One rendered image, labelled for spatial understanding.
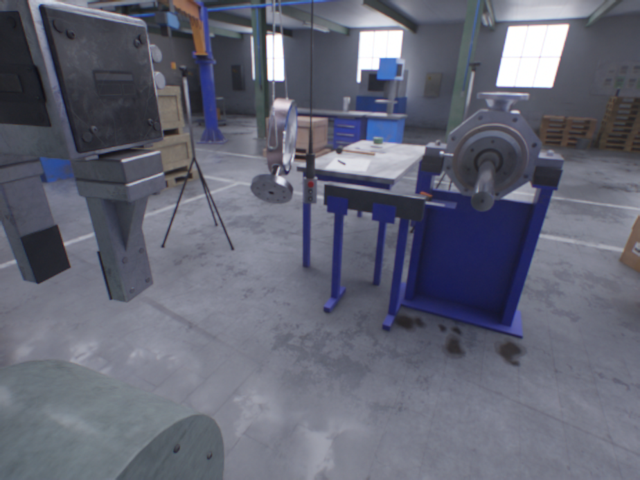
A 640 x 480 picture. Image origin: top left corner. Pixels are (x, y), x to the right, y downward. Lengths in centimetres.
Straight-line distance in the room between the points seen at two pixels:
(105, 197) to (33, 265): 20
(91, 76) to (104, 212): 14
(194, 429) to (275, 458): 128
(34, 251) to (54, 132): 24
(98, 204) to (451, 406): 183
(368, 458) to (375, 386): 39
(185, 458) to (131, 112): 38
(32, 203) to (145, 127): 21
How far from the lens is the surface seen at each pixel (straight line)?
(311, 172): 168
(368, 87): 1299
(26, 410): 46
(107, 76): 43
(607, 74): 1392
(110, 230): 47
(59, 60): 40
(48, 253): 61
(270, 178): 159
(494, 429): 200
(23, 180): 59
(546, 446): 205
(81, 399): 46
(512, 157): 208
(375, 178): 245
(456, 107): 806
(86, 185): 45
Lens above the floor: 145
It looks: 24 degrees down
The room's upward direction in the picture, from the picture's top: 1 degrees clockwise
